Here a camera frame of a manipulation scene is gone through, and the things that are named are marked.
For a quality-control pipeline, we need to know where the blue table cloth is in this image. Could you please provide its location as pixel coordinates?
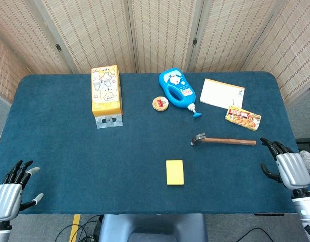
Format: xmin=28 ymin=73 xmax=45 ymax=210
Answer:
xmin=0 ymin=71 xmax=310 ymax=215

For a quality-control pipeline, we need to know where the white notepad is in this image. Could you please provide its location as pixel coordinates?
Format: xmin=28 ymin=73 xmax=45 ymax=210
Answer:
xmin=199 ymin=78 xmax=246 ymax=110

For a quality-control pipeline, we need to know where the orange cartoon tissue pack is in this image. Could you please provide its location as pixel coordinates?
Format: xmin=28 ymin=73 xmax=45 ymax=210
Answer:
xmin=91 ymin=65 xmax=124 ymax=129

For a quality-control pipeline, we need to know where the black floor cable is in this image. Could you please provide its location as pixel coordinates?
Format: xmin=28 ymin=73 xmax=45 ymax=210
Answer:
xmin=55 ymin=214 xmax=104 ymax=242

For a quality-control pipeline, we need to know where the wooden handled claw hammer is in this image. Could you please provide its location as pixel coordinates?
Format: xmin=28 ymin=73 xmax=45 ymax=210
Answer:
xmin=190 ymin=134 xmax=257 ymax=147

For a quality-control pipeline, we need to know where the black equipment box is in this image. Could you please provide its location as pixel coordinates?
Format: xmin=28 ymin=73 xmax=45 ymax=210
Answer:
xmin=295 ymin=137 xmax=310 ymax=153

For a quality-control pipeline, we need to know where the yellow curry box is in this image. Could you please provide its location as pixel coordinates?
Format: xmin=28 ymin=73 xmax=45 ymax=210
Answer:
xmin=225 ymin=105 xmax=262 ymax=132

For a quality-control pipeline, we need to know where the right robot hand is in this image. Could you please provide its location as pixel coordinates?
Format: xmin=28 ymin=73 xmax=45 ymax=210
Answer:
xmin=260 ymin=137 xmax=310 ymax=190

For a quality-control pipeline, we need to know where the yellow floor tape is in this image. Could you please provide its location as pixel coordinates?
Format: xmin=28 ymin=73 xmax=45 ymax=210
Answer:
xmin=69 ymin=214 xmax=81 ymax=242

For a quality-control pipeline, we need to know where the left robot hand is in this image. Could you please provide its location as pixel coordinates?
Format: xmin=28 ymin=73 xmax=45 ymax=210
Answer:
xmin=0 ymin=160 xmax=44 ymax=220

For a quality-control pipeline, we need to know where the yellow sponge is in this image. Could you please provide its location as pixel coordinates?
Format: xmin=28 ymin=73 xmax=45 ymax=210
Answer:
xmin=166 ymin=160 xmax=185 ymax=186

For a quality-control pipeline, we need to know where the blue pump bottle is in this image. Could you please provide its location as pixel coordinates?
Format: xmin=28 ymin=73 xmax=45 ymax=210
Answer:
xmin=158 ymin=67 xmax=203 ymax=119

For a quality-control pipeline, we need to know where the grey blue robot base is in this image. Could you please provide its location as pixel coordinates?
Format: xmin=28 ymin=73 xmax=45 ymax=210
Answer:
xmin=98 ymin=213 xmax=208 ymax=242

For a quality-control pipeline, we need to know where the round orange tin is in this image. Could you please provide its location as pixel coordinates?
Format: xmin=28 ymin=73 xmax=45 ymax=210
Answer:
xmin=152 ymin=96 xmax=170 ymax=111

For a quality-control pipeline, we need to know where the grey sneaker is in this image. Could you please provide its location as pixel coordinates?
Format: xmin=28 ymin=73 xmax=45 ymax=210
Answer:
xmin=299 ymin=150 xmax=310 ymax=183

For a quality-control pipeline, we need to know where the woven folding screen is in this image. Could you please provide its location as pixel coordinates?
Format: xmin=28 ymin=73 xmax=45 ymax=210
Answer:
xmin=0 ymin=0 xmax=310 ymax=104

